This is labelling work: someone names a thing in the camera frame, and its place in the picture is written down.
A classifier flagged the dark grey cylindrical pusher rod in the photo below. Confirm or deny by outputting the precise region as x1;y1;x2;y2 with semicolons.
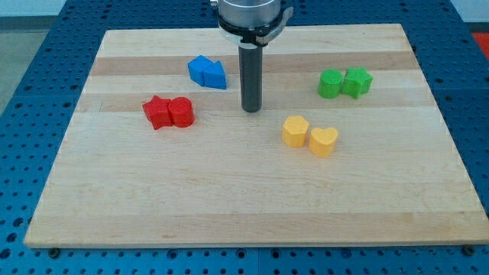
238;47;263;113

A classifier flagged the blue triangle block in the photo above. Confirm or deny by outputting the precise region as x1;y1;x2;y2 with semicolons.
202;61;227;89

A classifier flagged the blue cube block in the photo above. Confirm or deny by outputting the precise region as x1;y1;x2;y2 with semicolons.
187;55;213;86

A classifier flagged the green cylinder block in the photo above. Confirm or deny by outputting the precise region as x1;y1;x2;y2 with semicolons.
318;69;344;99

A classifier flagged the yellow pentagon block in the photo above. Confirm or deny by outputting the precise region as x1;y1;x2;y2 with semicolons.
282;115;309;147

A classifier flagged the red cylinder block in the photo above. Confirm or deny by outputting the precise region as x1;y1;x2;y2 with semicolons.
168;97;195;128

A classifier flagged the red star block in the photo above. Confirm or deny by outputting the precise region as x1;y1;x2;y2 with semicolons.
142;95;173;130

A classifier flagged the yellow heart block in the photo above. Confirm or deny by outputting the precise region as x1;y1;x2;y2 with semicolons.
309;128;338;158

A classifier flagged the green star block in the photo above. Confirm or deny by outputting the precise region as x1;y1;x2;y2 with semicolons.
342;67;374;99

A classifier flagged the light wooden board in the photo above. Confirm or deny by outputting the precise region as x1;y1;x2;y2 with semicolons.
24;24;488;248

